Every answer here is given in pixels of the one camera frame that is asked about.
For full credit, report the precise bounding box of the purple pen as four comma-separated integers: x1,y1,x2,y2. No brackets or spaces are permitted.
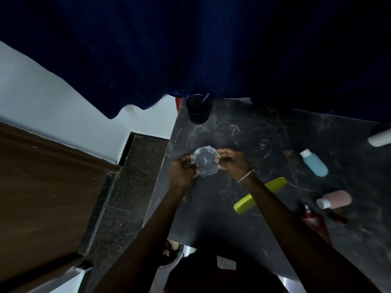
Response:
195,93,211,113

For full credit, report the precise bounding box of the person's dark clothing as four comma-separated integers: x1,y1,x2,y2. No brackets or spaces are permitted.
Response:
163,248,289,293

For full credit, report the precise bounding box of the person's right hand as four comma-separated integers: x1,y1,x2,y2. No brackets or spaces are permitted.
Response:
215,148,254,182

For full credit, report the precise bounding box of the black pen holder cup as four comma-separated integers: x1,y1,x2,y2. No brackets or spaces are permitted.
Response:
186,94,213,125

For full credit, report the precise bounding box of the yellow-green comb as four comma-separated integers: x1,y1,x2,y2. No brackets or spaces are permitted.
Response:
233,177,288,215

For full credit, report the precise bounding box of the silver chain bracelet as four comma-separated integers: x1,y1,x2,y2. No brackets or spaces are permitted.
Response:
237,169,255,184

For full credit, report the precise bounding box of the person's foot in sandal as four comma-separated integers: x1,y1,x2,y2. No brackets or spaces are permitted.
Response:
160,239,184,267

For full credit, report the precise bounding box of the person's left forearm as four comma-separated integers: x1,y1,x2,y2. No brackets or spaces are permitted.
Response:
92,186,188,293

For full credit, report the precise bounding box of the dark red spray bottle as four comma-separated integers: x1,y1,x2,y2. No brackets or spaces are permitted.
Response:
301,205,332,245

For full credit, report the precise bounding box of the clear plastic round container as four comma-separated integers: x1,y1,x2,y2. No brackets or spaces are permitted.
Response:
191,145,222,177

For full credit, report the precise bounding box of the pink travel bottle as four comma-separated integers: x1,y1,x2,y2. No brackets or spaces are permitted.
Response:
316,190,353,210

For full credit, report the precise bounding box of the blue travel bottle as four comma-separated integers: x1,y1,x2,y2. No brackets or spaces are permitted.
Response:
299,149,329,177

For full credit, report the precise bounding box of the white bottle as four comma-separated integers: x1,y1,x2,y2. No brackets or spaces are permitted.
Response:
367,128,391,148

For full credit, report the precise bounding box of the person's left hand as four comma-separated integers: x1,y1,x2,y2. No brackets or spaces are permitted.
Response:
169,154,199,193

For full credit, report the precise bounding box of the brown wooden door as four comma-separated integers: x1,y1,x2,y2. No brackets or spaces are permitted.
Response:
0,120,120,293

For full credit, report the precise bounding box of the dark blue curtain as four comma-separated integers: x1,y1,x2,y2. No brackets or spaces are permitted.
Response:
0,0,391,125

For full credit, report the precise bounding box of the person's right forearm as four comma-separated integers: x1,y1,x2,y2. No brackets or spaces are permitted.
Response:
239,172,382,293

